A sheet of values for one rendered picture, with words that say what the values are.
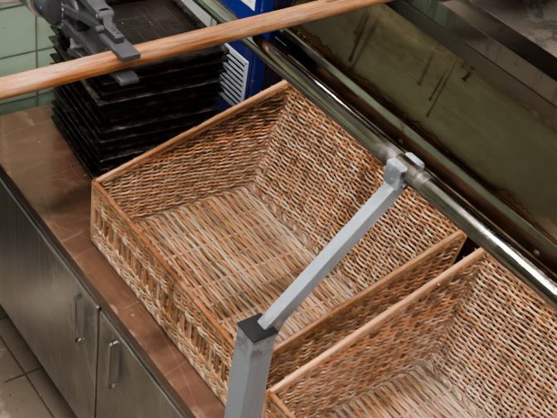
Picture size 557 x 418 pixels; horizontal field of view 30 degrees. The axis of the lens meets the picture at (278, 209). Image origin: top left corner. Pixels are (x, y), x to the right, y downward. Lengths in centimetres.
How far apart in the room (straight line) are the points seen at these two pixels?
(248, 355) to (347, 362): 34
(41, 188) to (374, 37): 78
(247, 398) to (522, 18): 82
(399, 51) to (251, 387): 75
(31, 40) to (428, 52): 142
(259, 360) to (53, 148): 104
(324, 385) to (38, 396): 102
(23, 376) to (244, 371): 123
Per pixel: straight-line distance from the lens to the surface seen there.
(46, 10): 165
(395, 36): 199
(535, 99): 175
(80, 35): 162
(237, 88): 239
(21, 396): 262
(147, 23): 227
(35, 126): 245
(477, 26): 181
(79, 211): 221
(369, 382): 189
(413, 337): 188
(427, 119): 192
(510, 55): 177
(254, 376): 151
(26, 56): 306
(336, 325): 180
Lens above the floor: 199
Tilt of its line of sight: 39 degrees down
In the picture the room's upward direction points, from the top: 10 degrees clockwise
